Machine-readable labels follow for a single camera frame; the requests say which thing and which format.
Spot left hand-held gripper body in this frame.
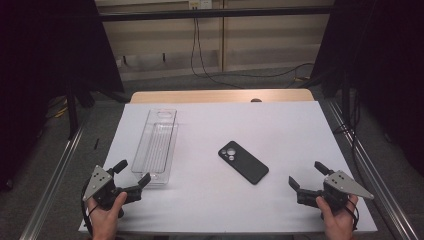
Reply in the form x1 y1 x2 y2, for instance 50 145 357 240
81 164 144 212

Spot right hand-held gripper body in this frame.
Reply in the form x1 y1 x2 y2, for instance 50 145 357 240
295 170 375 213

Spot clear plastic container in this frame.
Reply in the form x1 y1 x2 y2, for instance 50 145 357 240
130 108 180 186

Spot black phone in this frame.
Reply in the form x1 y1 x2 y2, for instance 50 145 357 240
217 140 270 186

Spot person's left hand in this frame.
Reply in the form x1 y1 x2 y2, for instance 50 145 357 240
86 191 128 240

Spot person's right hand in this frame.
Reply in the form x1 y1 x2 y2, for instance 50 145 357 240
315 194 359 240

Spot white table sheet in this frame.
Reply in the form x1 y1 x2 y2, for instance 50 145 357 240
78 100 378 234

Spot black metal stand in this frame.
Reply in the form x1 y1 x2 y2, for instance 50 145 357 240
339 73 355 128

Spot black curtain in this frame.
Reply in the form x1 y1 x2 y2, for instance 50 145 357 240
311 0 424 178
0 0 125 193

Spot black horizontal bar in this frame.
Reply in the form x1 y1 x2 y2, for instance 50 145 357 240
98 5 334 23

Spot left hand-held gripper cable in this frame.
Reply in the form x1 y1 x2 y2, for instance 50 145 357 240
80 179 95 236

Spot hand-held gripper cable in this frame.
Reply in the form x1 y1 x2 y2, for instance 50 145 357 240
344 199 361 232
80 179 95 236

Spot right hand-held gripper cable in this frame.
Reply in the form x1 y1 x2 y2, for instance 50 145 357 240
344 199 361 232

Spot aluminium rail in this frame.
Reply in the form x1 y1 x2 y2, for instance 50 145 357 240
326 99 419 240
19 123 86 240

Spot yellow cable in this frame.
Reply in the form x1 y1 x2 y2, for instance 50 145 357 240
52 103 70 120

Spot black floor cable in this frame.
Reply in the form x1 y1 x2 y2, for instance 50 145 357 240
190 17 246 90
194 17 315 79

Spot wall power socket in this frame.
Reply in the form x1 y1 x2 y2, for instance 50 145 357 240
188 0 213 10

